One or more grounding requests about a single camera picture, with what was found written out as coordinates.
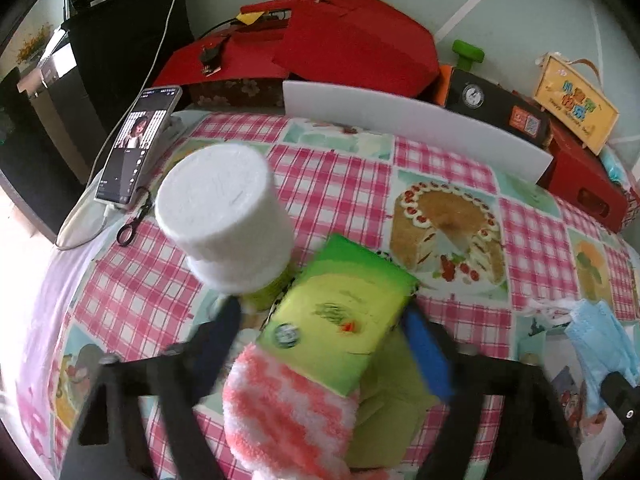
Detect blue face mask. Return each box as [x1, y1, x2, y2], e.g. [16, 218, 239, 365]
[530, 299, 640, 421]

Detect white plastic board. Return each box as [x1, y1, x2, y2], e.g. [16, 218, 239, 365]
[282, 80, 555, 186]

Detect black cabinet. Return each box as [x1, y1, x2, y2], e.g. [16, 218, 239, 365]
[0, 0, 193, 241]

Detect yellow artificial flowers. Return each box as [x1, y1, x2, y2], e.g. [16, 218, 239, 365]
[15, 22, 53, 63]

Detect black smartphone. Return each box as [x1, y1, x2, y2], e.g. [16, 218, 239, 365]
[95, 86, 183, 210]

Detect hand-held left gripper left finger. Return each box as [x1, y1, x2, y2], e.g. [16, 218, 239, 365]
[60, 297, 246, 480]

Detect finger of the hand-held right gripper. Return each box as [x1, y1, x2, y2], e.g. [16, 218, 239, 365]
[600, 372, 640, 442]

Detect light blue wipes packet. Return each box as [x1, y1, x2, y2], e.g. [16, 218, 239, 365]
[600, 147, 633, 186]

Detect pink checkered printed tablecloth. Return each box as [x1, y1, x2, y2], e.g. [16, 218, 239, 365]
[15, 112, 640, 480]

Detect large red gift box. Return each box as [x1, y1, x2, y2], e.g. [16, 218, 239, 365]
[152, 0, 441, 108]

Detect yellow gift bag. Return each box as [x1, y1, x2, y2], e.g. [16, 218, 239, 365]
[532, 52, 620, 155]

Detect pink white striped fluffy sock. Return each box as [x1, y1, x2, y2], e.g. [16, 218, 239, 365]
[221, 345, 361, 480]

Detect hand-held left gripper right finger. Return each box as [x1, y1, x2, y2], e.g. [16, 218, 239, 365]
[400, 305, 587, 480]

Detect small black scissors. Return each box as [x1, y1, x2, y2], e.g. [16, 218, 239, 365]
[116, 187, 153, 247]

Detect white plastic jar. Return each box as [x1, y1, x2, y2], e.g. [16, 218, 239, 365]
[154, 142, 296, 311]

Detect red cardboard box with handle hole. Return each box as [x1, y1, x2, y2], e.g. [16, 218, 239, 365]
[537, 130, 628, 233]

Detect white charging cable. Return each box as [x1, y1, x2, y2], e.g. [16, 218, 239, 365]
[57, 0, 185, 251]

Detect black pump with green knob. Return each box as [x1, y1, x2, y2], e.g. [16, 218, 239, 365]
[440, 40, 553, 148]

